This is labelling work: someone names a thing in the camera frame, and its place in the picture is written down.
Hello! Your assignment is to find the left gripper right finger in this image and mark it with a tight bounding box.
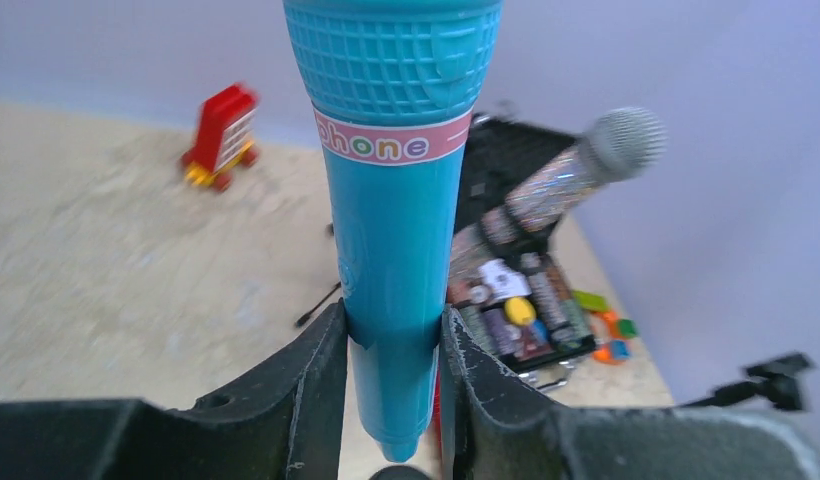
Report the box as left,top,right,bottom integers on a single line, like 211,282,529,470
439,306,563,479

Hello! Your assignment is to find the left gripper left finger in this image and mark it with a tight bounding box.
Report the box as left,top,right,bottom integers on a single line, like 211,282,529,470
164,301,348,479

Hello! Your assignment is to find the clip microphone stand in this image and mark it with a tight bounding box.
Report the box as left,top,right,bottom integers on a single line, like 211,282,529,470
684,352,816,412
369,465,431,480

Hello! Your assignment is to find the blue toy microphone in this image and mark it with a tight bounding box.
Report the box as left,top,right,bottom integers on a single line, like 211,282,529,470
284,1,502,463

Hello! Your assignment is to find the red yellow toy block car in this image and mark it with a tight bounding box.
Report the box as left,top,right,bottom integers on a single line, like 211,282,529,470
180,82,260,192

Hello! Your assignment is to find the yellow poker chip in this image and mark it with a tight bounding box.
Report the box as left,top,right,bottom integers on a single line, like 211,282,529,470
503,297,537,327

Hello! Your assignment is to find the black poker chip case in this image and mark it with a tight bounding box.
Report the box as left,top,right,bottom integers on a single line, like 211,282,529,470
447,114,597,373

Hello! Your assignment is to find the white card deck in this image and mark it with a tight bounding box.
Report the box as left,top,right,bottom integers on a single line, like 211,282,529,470
478,259,531,302

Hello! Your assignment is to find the orange toy ring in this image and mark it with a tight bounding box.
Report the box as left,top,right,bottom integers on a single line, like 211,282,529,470
572,290,640,366

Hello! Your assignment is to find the silver glitter microphone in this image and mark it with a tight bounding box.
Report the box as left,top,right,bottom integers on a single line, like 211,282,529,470
449,107,666,280

